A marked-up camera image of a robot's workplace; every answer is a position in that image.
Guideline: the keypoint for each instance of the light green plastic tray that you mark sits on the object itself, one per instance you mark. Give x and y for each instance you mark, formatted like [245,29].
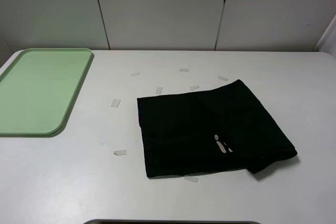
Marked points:
[38,89]

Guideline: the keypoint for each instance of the black short sleeve t-shirt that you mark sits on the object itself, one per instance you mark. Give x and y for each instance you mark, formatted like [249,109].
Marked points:
[211,131]

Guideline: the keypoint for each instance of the clear tape piece centre left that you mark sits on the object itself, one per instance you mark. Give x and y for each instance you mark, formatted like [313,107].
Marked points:
[159,90]

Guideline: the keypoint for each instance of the clear tape piece lower left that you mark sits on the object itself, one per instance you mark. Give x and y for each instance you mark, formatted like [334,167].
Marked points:
[120,152]

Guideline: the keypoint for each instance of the clear tape piece bottom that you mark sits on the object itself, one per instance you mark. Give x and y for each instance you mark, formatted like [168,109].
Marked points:
[191,179]

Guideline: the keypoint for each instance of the clear tape piece far left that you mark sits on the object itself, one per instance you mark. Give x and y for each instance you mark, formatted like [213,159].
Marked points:
[115,103]

